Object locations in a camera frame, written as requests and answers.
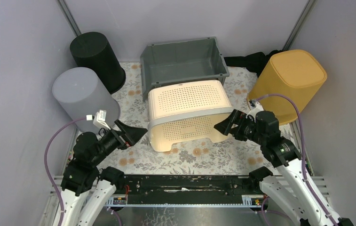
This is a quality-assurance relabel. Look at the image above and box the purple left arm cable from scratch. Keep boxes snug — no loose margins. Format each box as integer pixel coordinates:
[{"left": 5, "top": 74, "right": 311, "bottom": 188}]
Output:
[{"left": 44, "top": 116, "right": 88, "bottom": 226}]

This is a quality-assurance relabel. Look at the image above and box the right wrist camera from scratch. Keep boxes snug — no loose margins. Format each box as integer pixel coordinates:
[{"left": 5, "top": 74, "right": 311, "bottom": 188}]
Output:
[{"left": 248, "top": 99, "right": 264, "bottom": 118}]

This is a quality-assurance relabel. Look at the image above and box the left aluminium frame post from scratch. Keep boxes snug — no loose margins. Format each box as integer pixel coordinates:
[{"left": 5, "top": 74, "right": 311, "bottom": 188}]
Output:
[{"left": 56, "top": 0, "right": 82, "bottom": 37}]

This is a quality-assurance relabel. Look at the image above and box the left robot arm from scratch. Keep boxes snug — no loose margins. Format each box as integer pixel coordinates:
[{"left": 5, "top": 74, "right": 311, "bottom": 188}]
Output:
[{"left": 51, "top": 120, "right": 147, "bottom": 226}]

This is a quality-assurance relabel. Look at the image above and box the right aluminium frame post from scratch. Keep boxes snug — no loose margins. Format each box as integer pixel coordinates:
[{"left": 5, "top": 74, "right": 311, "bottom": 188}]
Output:
[{"left": 282, "top": 0, "right": 318, "bottom": 51}]

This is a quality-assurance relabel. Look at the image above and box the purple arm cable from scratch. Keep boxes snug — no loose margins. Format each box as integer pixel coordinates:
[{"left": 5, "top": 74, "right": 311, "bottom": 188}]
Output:
[
  {"left": 252, "top": 93, "right": 340, "bottom": 226},
  {"left": 44, "top": 116, "right": 88, "bottom": 226}
]

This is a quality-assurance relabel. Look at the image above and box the cream perforated plastic basket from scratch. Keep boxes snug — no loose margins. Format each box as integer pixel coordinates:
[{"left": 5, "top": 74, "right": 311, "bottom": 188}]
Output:
[{"left": 148, "top": 80, "right": 233, "bottom": 152}]

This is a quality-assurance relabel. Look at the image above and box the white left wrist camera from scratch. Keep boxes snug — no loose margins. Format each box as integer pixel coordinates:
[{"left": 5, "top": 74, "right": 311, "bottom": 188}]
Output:
[{"left": 86, "top": 110, "right": 111, "bottom": 129}]

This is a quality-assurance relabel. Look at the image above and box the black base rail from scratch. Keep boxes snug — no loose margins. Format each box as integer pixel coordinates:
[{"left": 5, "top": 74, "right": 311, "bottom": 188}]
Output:
[{"left": 106, "top": 175, "right": 267, "bottom": 208}]

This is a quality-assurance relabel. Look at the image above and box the grey round plastic bin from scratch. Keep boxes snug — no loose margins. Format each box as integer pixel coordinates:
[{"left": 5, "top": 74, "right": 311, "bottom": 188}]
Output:
[{"left": 52, "top": 67, "right": 120, "bottom": 128}]

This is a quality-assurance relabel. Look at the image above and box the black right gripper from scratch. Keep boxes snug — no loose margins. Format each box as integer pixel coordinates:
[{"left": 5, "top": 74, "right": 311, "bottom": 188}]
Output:
[{"left": 213, "top": 108, "right": 265, "bottom": 145}]

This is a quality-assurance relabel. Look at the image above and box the yellow slatted waste basket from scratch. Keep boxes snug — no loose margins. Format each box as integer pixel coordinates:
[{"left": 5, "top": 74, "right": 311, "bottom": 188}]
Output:
[{"left": 247, "top": 49, "right": 327, "bottom": 126}]

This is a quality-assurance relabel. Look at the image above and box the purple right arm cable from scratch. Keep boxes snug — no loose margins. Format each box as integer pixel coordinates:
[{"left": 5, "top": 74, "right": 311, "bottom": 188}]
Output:
[{"left": 252, "top": 93, "right": 340, "bottom": 226}]

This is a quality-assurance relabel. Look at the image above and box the floral patterned table mat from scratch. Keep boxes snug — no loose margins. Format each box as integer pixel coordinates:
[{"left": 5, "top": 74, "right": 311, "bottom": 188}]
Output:
[{"left": 98, "top": 62, "right": 273, "bottom": 175}]

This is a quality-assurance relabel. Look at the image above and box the grey plastic crate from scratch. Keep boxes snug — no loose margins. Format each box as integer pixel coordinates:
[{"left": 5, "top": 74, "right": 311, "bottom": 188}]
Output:
[{"left": 140, "top": 37, "right": 229, "bottom": 101}]

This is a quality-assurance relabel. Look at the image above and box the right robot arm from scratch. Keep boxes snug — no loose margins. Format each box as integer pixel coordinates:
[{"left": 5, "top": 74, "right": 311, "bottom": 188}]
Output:
[{"left": 214, "top": 110, "right": 353, "bottom": 226}]

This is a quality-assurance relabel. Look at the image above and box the black ribbed waste bin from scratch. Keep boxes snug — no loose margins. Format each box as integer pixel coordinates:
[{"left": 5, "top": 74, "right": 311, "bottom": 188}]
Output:
[{"left": 69, "top": 32, "right": 126, "bottom": 94}]

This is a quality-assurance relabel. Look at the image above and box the aluminium frame post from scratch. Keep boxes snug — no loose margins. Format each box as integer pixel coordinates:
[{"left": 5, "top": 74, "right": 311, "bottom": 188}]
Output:
[
  {"left": 56, "top": 0, "right": 82, "bottom": 37},
  {"left": 282, "top": 0, "right": 318, "bottom": 51}
]

